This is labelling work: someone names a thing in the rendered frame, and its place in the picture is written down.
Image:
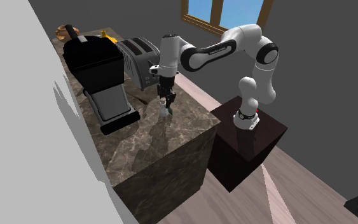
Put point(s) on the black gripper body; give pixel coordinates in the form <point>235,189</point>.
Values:
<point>165,83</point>

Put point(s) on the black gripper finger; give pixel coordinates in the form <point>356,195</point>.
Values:
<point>170,100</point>

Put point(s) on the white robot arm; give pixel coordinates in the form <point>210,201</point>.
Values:
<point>253,52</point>

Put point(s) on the grey two-slot toaster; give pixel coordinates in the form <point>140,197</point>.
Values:
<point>140,60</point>

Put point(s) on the brown marble counter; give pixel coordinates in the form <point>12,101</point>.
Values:
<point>154,149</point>

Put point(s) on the black and grey coffee machine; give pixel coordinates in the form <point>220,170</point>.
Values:
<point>99,77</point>

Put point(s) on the yellow banana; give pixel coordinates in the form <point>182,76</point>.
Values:
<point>109,37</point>

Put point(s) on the dark red robot stand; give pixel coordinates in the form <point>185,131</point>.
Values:
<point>247,149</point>

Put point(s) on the wooden framed window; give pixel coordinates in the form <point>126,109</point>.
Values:
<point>225,14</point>

